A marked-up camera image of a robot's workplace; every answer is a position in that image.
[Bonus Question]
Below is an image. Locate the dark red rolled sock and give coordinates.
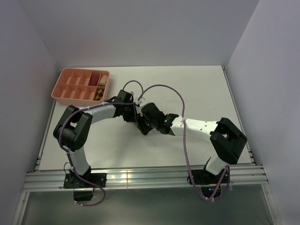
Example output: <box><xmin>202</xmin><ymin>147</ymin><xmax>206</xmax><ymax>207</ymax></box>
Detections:
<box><xmin>89</xmin><ymin>74</ymin><xmax>100</xmax><ymax>86</ymax></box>

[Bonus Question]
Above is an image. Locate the aluminium table edge rail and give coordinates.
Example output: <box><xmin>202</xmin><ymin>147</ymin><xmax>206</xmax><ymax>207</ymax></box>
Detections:
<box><xmin>222</xmin><ymin>66</ymin><xmax>256</xmax><ymax>165</ymax></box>

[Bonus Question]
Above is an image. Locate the pink compartment tray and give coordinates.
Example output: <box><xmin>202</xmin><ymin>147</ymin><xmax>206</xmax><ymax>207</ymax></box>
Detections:
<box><xmin>51</xmin><ymin>68</ymin><xmax>110</xmax><ymax>106</ymax></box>

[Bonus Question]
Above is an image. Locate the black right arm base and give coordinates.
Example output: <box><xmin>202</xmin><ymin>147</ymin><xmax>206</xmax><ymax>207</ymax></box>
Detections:
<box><xmin>192</xmin><ymin>169</ymin><xmax>230</xmax><ymax>197</ymax></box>

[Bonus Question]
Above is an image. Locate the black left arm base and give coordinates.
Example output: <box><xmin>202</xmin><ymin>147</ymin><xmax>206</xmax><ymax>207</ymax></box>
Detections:
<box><xmin>63</xmin><ymin>171</ymin><xmax>107</xmax><ymax>206</ymax></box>

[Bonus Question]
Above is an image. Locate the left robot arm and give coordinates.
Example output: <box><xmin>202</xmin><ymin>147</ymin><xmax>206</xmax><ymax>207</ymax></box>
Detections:
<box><xmin>53</xmin><ymin>90</ymin><xmax>136</xmax><ymax>187</ymax></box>

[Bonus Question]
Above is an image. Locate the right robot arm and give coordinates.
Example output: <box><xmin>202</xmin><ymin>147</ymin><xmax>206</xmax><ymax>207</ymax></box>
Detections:
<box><xmin>137</xmin><ymin>100</ymin><xmax>248</xmax><ymax>183</ymax></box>

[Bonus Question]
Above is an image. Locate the tan rolled sock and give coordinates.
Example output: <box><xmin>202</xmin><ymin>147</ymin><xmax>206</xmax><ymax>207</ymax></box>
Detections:
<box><xmin>98</xmin><ymin>75</ymin><xmax>109</xmax><ymax>87</ymax></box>

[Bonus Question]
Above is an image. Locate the front aluminium rail frame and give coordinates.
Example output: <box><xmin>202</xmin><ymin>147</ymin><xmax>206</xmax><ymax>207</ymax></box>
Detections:
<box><xmin>22</xmin><ymin>164</ymin><xmax>269</xmax><ymax>192</ymax></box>

